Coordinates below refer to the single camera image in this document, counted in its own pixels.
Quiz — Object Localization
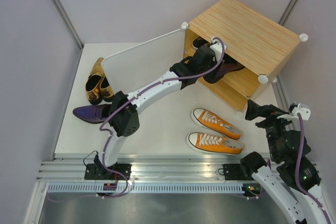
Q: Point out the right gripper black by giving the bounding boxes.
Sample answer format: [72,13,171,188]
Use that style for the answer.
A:
[245,98,297,159]

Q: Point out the black canvas sneaker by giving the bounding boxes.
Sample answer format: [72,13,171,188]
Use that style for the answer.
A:
[192,37,211,50]

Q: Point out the purple loafer shoe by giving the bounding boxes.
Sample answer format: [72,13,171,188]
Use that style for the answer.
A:
[203,62,245,84]
[72,104,111,124]

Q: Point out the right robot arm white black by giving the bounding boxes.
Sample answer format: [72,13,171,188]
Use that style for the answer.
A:
[239,100,333,223]

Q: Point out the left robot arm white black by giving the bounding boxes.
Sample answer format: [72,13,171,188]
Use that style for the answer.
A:
[94,41,227,179]

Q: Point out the wooden two-shelf shoe cabinet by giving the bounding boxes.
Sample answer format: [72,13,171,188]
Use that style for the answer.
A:
[184,0,308,111]

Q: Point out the white translucent cabinet door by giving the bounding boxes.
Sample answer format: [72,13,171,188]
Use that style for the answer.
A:
[101,29,185,94]

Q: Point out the gold heeled shoe right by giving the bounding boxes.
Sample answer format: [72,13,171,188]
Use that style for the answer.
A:
[99,76,114,102]

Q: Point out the gold heeled shoe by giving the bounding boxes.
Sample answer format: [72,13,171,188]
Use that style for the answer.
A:
[99,76,114,102]
[85,57,105,105]

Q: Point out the gold heeled shoe left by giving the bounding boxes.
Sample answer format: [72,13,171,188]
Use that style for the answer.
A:
[85,57,105,105]

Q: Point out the orange canvas sneaker upper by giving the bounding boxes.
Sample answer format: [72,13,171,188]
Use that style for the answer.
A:
[191,108,242,140]

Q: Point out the orange canvas sneaker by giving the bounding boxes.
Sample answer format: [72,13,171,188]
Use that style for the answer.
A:
[186,132,245,155]
[191,108,242,140]

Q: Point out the orange canvas sneaker lower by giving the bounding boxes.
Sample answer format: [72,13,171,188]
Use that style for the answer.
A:
[186,132,245,155]

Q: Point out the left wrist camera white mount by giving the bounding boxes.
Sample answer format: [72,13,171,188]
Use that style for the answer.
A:
[210,37,227,59]

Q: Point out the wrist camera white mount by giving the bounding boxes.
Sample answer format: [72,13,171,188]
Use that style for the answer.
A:
[277,102,311,121]
[210,37,227,59]

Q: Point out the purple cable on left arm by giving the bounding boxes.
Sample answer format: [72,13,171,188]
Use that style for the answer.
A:
[99,37,225,198]

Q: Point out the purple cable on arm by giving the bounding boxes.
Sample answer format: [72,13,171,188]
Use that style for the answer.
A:
[295,112,331,224]
[99,37,225,198]

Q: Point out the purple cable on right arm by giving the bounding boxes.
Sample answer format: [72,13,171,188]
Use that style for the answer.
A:
[295,112,331,224]

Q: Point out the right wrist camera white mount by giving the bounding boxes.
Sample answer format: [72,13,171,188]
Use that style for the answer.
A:
[277,102,311,121]

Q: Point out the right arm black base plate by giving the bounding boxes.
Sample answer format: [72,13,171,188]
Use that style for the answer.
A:
[217,164,247,181]

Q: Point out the white slotted cable duct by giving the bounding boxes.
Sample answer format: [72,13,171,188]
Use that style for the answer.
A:
[48,182,245,194]

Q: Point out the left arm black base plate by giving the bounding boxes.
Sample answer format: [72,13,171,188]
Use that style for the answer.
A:
[83,163,132,182]

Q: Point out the aluminium rail frame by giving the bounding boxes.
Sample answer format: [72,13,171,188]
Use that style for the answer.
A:
[37,158,239,183]

